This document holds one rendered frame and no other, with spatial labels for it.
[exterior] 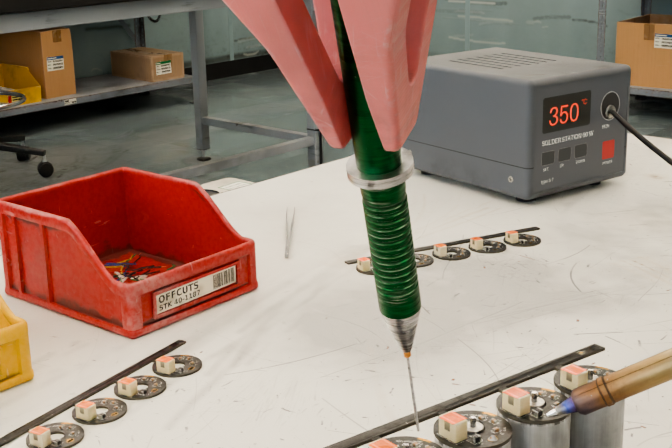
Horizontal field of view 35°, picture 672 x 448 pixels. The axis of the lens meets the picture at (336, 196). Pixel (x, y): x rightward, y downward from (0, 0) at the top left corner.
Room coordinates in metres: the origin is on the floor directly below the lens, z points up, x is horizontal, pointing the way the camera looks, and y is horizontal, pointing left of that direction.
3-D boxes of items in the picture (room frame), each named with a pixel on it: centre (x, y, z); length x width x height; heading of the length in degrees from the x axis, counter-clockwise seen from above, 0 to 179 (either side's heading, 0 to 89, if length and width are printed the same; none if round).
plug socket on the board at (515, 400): (0.32, -0.06, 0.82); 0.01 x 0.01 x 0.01; 36
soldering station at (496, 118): (0.86, -0.14, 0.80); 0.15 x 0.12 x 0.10; 36
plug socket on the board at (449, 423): (0.30, -0.04, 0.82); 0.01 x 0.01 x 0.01; 36
